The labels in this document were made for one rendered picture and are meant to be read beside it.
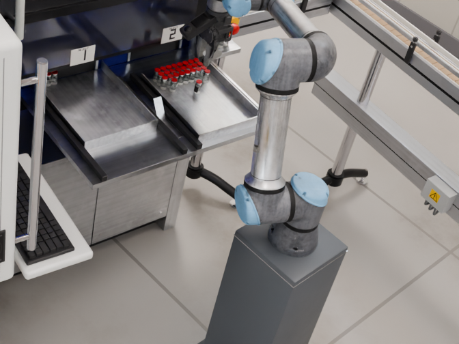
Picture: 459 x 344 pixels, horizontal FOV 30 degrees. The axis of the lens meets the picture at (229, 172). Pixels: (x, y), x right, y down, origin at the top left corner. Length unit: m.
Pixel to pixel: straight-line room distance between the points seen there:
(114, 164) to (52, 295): 0.92
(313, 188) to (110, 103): 0.75
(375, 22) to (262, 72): 1.30
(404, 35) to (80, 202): 1.37
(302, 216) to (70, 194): 1.01
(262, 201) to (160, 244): 1.26
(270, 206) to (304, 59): 0.43
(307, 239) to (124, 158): 0.59
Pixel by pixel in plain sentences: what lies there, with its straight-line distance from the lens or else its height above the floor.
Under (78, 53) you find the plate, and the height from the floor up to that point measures 1.03.
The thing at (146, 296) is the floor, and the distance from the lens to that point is 3.37.
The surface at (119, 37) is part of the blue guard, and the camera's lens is 2.77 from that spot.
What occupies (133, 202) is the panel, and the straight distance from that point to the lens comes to 3.35.
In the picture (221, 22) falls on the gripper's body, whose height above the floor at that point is 1.16.
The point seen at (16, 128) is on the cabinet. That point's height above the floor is 1.32.
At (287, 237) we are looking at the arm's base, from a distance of 2.51.
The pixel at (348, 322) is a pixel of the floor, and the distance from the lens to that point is 3.50.
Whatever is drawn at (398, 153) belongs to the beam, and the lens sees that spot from 3.54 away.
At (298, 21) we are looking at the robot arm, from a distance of 2.42.
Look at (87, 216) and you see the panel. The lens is 3.25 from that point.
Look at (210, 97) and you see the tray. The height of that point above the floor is 0.88.
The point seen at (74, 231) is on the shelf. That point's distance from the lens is 2.45.
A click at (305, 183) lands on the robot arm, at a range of 2.43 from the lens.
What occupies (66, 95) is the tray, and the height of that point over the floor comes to 0.88.
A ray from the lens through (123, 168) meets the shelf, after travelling 2.55.
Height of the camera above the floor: 2.58
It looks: 41 degrees down
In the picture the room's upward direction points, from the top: 15 degrees clockwise
